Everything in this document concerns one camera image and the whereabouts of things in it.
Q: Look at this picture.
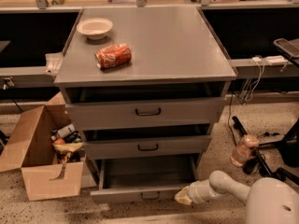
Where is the grey drawer cabinet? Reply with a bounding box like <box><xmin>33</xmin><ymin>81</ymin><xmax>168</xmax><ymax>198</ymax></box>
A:
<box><xmin>54</xmin><ymin>5</ymin><xmax>237</xmax><ymax>175</ymax></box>

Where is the grey middle drawer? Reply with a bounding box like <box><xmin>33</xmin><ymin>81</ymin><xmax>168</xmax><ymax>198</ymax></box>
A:
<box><xmin>83</xmin><ymin>124</ymin><xmax>211</xmax><ymax>160</ymax></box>

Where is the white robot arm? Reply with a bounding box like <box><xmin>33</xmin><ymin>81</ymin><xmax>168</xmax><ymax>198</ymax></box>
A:
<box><xmin>175</xmin><ymin>171</ymin><xmax>299</xmax><ymax>224</ymax></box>

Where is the grey drawer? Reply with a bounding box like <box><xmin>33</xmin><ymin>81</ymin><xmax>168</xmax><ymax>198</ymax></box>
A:
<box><xmin>83</xmin><ymin>124</ymin><xmax>211</xmax><ymax>160</ymax></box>
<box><xmin>66</xmin><ymin>83</ymin><xmax>225</xmax><ymax>131</ymax></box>
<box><xmin>91</xmin><ymin>154</ymin><xmax>197</xmax><ymax>203</ymax></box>

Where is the open cardboard box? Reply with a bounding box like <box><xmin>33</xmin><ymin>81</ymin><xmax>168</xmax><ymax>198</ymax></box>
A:
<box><xmin>0</xmin><ymin>93</ymin><xmax>83</xmax><ymax>201</ymax></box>

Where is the black chair base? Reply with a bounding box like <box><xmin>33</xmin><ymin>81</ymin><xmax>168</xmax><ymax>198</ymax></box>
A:
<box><xmin>243</xmin><ymin>120</ymin><xmax>299</xmax><ymax>185</ymax></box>

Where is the grey top drawer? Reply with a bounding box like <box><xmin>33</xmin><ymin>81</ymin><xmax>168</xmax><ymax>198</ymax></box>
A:
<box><xmin>66</xmin><ymin>83</ymin><xmax>225</xmax><ymax>131</ymax></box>

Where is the grey bottom drawer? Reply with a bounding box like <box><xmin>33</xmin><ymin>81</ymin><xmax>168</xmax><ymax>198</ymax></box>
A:
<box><xmin>91</xmin><ymin>154</ymin><xmax>197</xmax><ymax>203</ymax></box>

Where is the white bottle in box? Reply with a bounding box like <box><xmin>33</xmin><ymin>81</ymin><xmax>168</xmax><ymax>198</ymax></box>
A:
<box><xmin>50</xmin><ymin>123</ymin><xmax>75</xmax><ymax>141</ymax></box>

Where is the black tablet device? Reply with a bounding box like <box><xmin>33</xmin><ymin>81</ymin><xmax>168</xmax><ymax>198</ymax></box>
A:
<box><xmin>274</xmin><ymin>38</ymin><xmax>299</xmax><ymax>59</ymax></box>

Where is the white power strip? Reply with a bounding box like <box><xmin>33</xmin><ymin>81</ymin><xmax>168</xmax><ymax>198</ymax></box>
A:
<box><xmin>252</xmin><ymin>55</ymin><xmax>288</xmax><ymax>66</ymax></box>

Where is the yellow snack bag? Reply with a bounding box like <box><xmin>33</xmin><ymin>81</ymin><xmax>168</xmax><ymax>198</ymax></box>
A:
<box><xmin>53</xmin><ymin>143</ymin><xmax>83</xmax><ymax>163</ymax></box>

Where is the crushed orange soda can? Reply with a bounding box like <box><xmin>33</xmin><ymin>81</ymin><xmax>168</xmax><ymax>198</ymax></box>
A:
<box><xmin>94</xmin><ymin>43</ymin><xmax>132</xmax><ymax>70</ymax></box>

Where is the white bowl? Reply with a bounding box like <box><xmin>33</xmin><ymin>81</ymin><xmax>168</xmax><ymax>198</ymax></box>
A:
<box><xmin>77</xmin><ymin>18</ymin><xmax>113</xmax><ymax>40</ymax></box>

